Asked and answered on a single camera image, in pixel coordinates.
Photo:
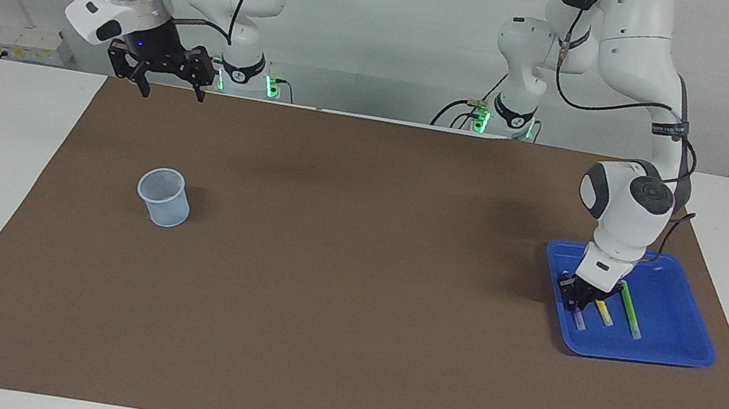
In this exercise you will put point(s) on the yellow pen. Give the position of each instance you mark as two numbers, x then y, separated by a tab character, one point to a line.
605	315

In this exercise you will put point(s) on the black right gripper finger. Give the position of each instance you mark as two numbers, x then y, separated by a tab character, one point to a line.
143	82
201	90

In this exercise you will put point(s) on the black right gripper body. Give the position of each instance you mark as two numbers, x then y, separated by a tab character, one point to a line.
163	56

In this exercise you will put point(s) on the blue plastic tray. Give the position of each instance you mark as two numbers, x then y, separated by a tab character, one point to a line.
678	323

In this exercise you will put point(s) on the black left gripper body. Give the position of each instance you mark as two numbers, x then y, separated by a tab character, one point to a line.
587	288

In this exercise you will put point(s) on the white power strip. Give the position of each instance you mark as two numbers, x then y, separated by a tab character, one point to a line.
32	45

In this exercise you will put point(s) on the brown table mat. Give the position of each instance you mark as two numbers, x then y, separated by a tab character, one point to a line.
341	341

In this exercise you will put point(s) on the purple pen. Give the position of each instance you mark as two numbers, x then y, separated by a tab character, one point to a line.
579	322

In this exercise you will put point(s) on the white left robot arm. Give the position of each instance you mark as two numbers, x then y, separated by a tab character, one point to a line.
631	205

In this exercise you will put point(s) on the green lit connector block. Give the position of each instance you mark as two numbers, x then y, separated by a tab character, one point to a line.
271	87
481	117

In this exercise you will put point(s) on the green pen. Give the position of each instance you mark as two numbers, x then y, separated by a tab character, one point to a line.
631	312

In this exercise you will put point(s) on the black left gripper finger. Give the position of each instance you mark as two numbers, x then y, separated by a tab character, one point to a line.
572	306
590	305

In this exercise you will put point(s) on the translucent plastic cup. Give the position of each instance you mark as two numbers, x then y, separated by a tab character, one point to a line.
167	212

